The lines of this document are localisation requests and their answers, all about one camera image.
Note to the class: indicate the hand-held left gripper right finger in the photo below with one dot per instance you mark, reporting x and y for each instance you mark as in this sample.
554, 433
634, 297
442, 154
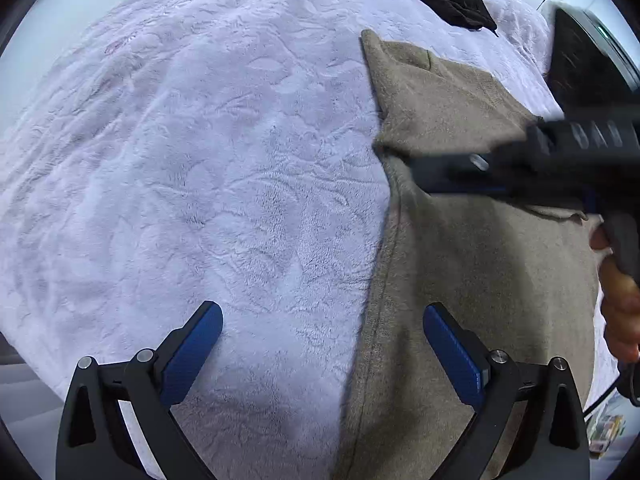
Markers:
452, 355

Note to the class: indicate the colourful box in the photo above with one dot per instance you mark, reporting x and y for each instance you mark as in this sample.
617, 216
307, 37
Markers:
606, 432

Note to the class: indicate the taupe knit sweater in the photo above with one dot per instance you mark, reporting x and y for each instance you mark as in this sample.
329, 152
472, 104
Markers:
465, 270

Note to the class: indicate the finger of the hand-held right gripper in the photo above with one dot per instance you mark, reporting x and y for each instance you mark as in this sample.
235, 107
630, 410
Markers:
465, 172

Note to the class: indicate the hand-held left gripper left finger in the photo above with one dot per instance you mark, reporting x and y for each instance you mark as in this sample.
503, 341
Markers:
192, 355

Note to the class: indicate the lavender embossed fleece blanket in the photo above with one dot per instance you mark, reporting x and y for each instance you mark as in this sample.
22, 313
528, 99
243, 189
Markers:
200, 160

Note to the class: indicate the dark device with green light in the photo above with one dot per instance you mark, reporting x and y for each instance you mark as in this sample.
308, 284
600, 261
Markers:
580, 55

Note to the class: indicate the person's right hand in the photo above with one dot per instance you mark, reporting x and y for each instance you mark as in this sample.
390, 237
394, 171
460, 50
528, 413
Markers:
622, 320

